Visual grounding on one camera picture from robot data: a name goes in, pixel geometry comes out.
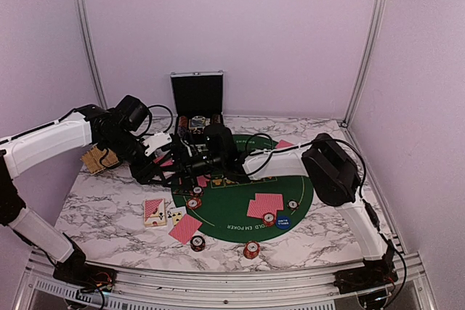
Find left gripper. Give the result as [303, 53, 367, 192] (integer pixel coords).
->
[101, 129, 166, 184]

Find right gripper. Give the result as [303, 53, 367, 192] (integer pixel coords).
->
[159, 149, 224, 192]

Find red-backed card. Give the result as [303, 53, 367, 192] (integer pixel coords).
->
[255, 193, 283, 212]
[197, 176, 211, 188]
[275, 140, 294, 149]

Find dark 100 chips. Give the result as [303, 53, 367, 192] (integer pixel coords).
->
[287, 200, 299, 211]
[193, 187, 203, 196]

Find red-backed card deck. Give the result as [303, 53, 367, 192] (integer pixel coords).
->
[153, 156, 174, 171]

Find red 5 chips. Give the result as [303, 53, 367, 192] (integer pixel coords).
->
[185, 197, 202, 210]
[262, 213, 276, 227]

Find five of clubs card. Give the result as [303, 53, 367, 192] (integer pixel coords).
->
[166, 207, 186, 227]

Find red-backed card off mat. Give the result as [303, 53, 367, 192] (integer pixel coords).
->
[169, 214, 203, 245]

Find dark 100 chip stack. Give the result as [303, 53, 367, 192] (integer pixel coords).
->
[190, 235, 206, 252]

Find red 5 chip stack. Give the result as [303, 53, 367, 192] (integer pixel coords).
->
[243, 241, 260, 259]

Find blue small blind button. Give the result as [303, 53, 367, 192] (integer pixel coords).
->
[275, 216, 291, 230]

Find red-backed card seat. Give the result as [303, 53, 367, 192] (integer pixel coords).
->
[246, 200, 272, 219]

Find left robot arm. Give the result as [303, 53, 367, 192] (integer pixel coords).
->
[1, 95, 171, 285]

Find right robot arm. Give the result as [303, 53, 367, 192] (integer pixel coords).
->
[162, 124, 395, 287]

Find card deck box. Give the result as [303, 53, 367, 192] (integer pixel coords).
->
[143, 198, 167, 227]

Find woven bamboo tray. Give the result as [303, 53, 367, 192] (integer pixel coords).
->
[81, 146, 120, 174]

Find brown purple chip row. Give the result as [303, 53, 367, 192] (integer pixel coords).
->
[177, 116, 188, 137]

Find blue card deck in case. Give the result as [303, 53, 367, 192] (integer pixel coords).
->
[188, 115, 211, 134]

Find round green poker mat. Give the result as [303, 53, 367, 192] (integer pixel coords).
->
[170, 134, 315, 243]

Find dark brown chip row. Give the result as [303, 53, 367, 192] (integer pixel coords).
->
[211, 114, 223, 125]

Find aluminium poker chip case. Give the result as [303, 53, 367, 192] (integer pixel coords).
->
[170, 70, 225, 152]

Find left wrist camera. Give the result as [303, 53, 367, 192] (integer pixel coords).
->
[142, 132, 171, 156]

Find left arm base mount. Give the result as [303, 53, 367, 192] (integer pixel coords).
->
[53, 264, 117, 292]

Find left aluminium frame post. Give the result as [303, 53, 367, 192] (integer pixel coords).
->
[74, 0, 108, 109]

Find aluminium frame post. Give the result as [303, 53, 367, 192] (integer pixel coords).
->
[341, 0, 386, 128]
[74, 0, 108, 109]

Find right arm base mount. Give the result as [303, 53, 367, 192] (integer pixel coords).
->
[333, 267, 398, 294]

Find right aluminium frame post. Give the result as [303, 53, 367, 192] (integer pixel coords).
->
[341, 0, 386, 128]

